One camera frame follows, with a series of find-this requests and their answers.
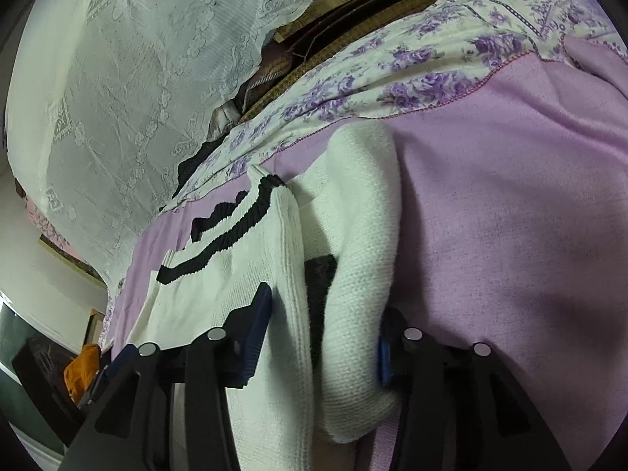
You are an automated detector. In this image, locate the white black-striped knit sweater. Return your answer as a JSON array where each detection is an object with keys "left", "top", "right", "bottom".
[{"left": 129, "top": 121, "right": 401, "bottom": 470}]

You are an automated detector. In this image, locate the orange folded garment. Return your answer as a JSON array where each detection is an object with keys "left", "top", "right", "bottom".
[{"left": 64, "top": 343, "right": 101, "bottom": 405}]

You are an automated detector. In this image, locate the pink floral pillow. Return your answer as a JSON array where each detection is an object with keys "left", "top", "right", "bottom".
[{"left": 26, "top": 197, "right": 83, "bottom": 261}]

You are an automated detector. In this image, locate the purple bed sheet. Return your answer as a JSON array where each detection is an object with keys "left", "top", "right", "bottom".
[{"left": 102, "top": 36, "right": 628, "bottom": 471}]

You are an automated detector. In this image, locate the white lace cover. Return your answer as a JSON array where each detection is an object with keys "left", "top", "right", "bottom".
[{"left": 5, "top": 0, "right": 310, "bottom": 286}]

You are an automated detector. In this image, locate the brown folded blankets stack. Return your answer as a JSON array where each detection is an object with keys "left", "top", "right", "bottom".
[{"left": 177, "top": 0, "right": 436, "bottom": 189}]

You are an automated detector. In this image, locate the purple floral quilt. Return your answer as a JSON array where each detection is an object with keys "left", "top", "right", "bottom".
[{"left": 166, "top": 0, "right": 627, "bottom": 210}]

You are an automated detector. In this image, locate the wooden picture frame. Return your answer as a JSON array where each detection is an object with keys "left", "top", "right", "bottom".
[{"left": 82, "top": 309, "right": 104, "bottom": 345}]

